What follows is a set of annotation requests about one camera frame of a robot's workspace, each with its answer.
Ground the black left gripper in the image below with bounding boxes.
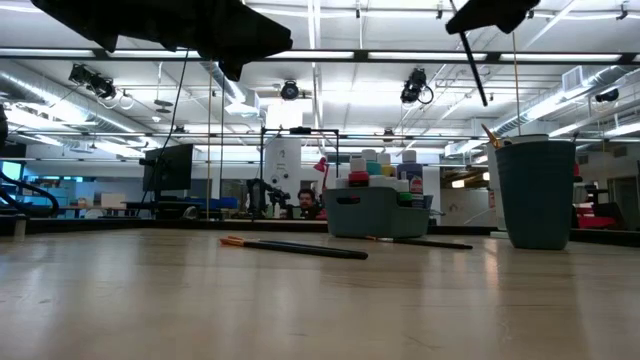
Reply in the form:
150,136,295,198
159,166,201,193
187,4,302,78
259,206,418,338
107,0,295,82

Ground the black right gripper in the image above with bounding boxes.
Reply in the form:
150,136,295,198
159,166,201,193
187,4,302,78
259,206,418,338
445,0,541,35

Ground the thin black paintbrush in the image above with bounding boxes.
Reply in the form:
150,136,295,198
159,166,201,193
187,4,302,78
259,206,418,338
456,29,490,108

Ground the large blue paint bottle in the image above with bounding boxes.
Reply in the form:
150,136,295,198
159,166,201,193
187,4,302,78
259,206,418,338
397,148,425,209

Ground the small red paint bottle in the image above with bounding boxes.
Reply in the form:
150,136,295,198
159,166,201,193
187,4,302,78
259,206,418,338
348,156,370,188

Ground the large turquoise paint bottle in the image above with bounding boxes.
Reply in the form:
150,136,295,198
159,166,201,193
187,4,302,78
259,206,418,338
360,148,383,176

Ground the large yellow paint bottle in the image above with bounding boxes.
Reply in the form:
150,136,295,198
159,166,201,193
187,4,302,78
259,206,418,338
375,152,397,178

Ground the small green paint bottle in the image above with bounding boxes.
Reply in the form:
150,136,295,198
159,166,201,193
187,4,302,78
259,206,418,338
397,179,414,208

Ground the black paintbrush orange ferrule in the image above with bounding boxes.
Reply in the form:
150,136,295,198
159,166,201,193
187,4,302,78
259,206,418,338
218,235,370,261

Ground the black paintbrush yellow ferrule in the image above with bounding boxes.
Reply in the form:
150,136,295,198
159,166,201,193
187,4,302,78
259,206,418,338
366,235,474,251

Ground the black ceiling fixture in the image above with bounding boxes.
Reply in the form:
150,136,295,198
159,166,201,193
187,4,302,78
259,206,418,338
67,62,118,101
593,87,621,104

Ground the red desk lamp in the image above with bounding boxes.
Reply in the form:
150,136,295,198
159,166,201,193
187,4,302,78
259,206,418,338
312,156,331,192

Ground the black monitor on stand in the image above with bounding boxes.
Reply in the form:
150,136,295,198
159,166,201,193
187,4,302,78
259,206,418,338
141,143,195,217

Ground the person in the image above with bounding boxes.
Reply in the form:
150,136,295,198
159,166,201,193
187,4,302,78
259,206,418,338
294,187,324,221

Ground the dark teal plastic cup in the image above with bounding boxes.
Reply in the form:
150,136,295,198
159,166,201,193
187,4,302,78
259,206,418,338
494,139,578,251

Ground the grey-teal plastic caddy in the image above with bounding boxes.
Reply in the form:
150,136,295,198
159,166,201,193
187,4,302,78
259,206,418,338
322,185,432,240

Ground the red chair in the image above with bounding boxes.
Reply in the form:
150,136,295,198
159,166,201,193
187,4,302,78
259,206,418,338
573,164,619,231

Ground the black overhead camera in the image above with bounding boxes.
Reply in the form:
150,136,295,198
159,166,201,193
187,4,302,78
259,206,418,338
278,78,301,102

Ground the black camera with cable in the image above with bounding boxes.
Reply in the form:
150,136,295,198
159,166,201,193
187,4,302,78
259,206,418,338
398,66,435,107

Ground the long black cable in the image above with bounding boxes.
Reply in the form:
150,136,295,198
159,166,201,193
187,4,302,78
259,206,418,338
135,49,190,214

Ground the yellow hanging cable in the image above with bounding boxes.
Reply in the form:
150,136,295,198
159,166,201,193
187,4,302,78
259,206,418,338
206,59,213,221

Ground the black background station frame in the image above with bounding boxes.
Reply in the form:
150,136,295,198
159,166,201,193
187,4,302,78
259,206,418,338
258,126,342,222

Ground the black corrugated hose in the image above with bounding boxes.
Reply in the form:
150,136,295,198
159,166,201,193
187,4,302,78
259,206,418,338
0,104,61,219

